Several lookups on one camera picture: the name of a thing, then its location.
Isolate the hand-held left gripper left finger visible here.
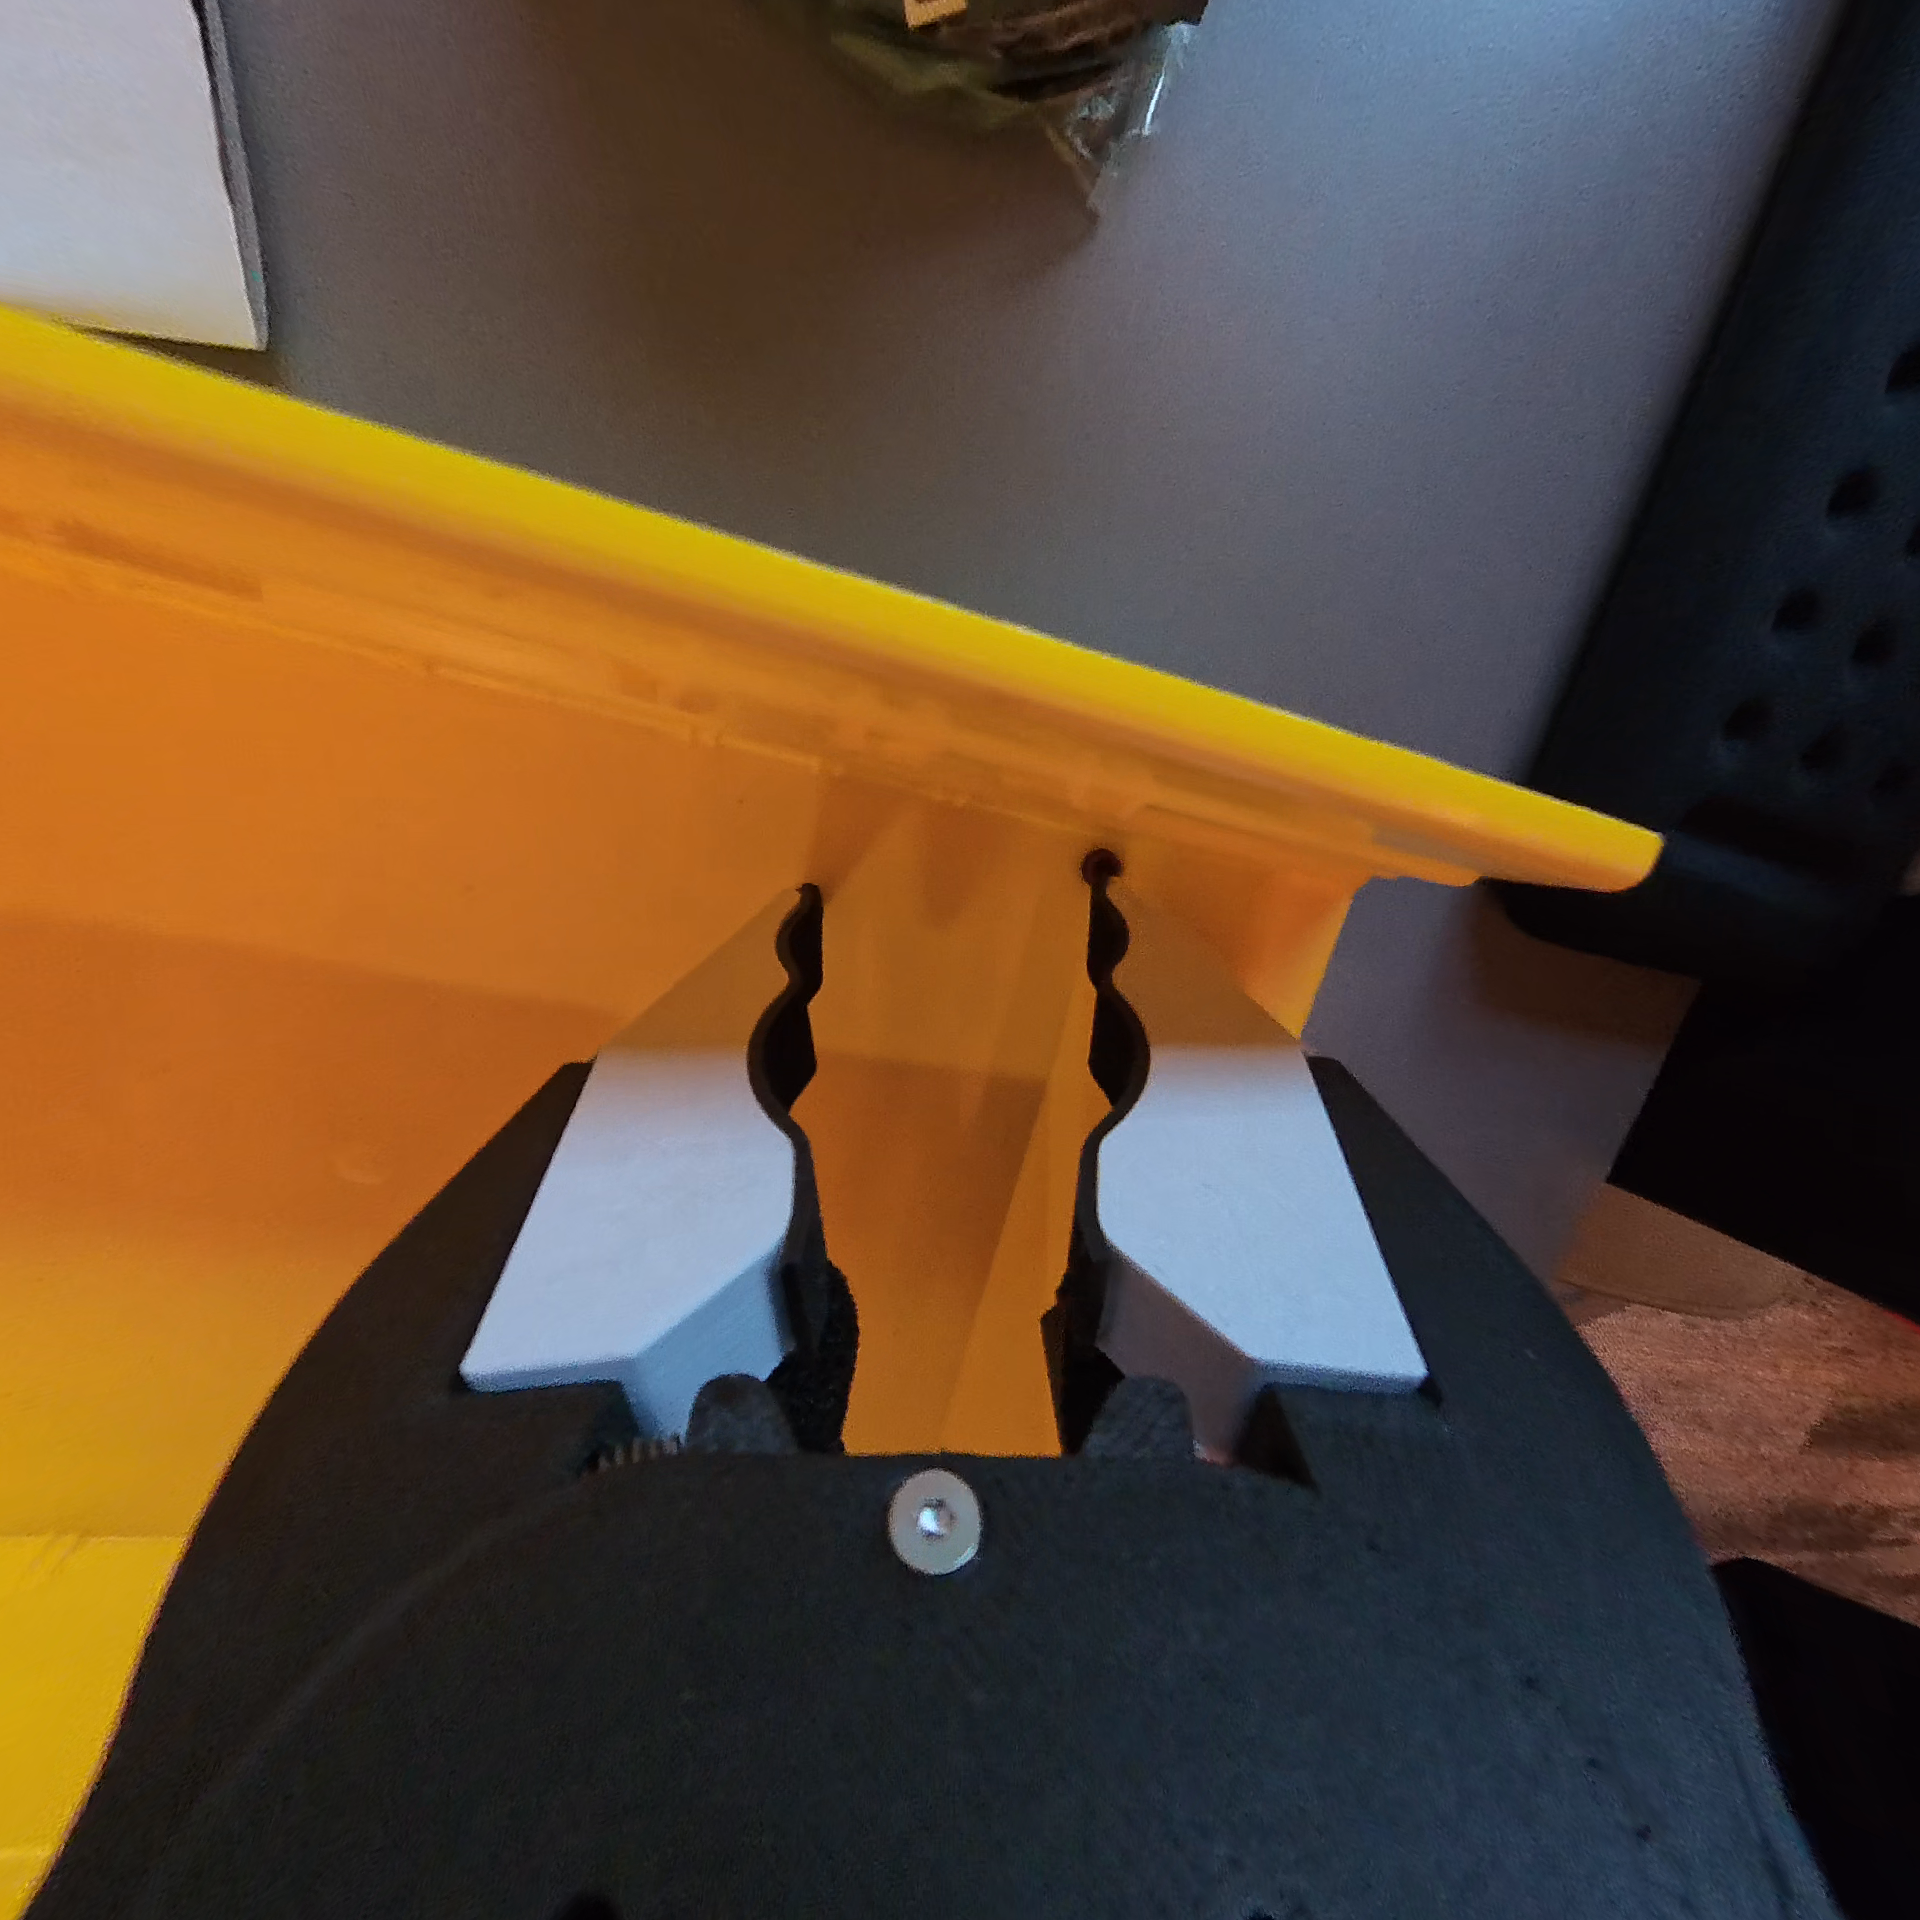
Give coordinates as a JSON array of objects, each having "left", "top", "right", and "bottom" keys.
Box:
[{"left": 459, "top": 885, "right": 860, "bottom": 1460}]

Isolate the clear zip bag green seal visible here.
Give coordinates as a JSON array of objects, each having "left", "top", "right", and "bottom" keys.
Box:
[{"left": 772, "top": 0, "right": 1209, "bottom": 215}]

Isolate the pile of mixed toy bricks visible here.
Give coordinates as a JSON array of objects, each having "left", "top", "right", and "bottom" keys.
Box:
[{"left": 811, "top": 0, "right": 1186, "bottom": 129}]

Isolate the yellow plastic bin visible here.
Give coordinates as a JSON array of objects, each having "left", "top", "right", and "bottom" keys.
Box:
[{"left": 0, "top": 308, "right": 1665, "bottom": 1920}]

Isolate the black perforated chair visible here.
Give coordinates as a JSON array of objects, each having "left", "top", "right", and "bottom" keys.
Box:
[{"left": 1500, "top": 0, "right": 1920, "bottom": 982}]

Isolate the toy instruction booklet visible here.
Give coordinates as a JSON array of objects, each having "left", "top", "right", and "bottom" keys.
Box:
[{"left": 0, "top": 0, "right": 272, "bottom": 352}]

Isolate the grey desk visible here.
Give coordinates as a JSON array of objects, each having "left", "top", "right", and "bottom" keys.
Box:
[{"left": 209, "top": 0, "right": 1847, "bottom": 1277}]

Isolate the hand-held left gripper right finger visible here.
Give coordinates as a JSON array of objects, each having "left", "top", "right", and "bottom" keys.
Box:
[{"left": 1038, "top": 876, "right": 1432, "bottom": 1462}]

